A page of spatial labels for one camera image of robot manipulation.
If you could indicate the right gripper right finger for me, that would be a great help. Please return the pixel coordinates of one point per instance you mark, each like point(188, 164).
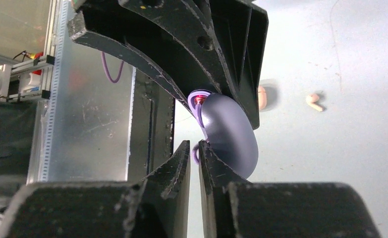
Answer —
point(233, 207)

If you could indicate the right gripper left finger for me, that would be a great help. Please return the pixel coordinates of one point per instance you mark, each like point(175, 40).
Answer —
point(154, 207)

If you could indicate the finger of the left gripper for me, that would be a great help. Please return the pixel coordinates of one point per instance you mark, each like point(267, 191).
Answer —
point(240, 28)
point(170, 41)

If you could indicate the purple earbud charging case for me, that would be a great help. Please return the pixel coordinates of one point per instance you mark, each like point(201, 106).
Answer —
point(230, 134)

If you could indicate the beige earbud charging case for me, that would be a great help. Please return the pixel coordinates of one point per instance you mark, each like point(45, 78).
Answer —
point(262, 98)

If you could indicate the purple earbud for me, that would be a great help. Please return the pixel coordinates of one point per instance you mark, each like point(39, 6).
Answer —
point(195, 101)
point(195, 153)

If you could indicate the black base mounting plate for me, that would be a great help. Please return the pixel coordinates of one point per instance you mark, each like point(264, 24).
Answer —
point(151, 137)

